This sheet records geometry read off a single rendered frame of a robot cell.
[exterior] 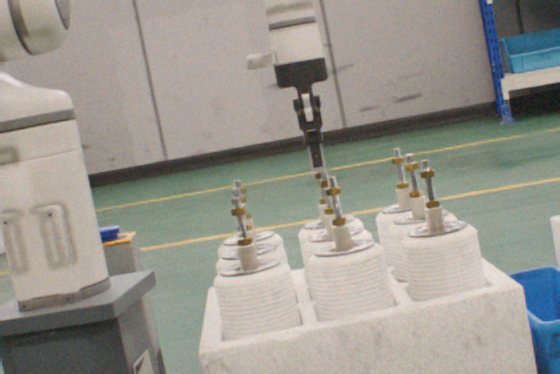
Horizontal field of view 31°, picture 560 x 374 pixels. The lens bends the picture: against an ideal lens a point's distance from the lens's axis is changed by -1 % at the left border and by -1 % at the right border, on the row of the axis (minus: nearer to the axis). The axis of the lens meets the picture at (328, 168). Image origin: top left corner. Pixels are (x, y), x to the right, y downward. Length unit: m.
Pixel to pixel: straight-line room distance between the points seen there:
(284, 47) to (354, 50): 5.04
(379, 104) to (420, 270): 5.25
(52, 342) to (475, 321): 0.50
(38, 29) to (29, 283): 0.24
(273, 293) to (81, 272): 0.30
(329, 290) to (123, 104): 5.63
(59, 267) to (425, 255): 0.46
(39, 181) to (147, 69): 5.77
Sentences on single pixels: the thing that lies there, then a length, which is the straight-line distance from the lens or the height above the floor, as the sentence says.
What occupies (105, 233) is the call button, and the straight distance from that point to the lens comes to 1.28.
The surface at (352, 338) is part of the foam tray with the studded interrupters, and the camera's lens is 1.20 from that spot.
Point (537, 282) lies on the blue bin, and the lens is 1.57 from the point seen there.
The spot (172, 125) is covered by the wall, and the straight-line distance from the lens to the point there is 6.71.
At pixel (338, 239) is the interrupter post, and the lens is 1.25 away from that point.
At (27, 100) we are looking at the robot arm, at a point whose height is 0.50.
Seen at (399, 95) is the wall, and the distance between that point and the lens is 6.46.
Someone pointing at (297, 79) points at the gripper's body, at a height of 0.47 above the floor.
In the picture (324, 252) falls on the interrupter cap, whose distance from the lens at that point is 1.25.
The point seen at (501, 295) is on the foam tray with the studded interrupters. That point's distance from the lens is 1.22.
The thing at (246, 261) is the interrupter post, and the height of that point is 0.26.
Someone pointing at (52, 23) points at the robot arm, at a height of 0.56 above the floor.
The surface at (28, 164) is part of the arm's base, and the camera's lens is 0.99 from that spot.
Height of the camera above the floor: 0.47
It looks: 5 degrees down
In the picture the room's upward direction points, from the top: 11 degrees counter-clockwise
